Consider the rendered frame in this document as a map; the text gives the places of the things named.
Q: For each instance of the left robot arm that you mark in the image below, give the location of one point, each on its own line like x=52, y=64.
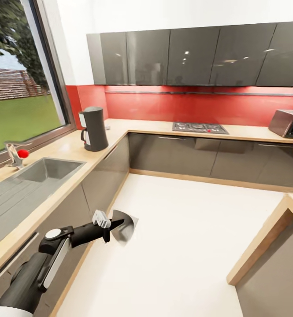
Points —
x=33, y=278

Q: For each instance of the microwave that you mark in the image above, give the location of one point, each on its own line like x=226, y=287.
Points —
x=282, y=123

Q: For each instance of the fixed window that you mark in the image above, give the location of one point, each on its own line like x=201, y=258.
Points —
x=34, y=103

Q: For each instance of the paper coffee filter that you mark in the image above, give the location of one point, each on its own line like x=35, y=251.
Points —
x=124, y=232

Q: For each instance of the drop in sink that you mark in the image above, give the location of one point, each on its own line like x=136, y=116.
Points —
x=23, y=192

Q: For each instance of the burner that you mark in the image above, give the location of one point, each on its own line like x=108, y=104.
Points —
x=199, y=128

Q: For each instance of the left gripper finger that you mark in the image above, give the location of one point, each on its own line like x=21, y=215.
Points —
x=115, y=224

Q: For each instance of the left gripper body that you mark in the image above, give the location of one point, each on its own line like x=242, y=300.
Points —
x=93, y=232

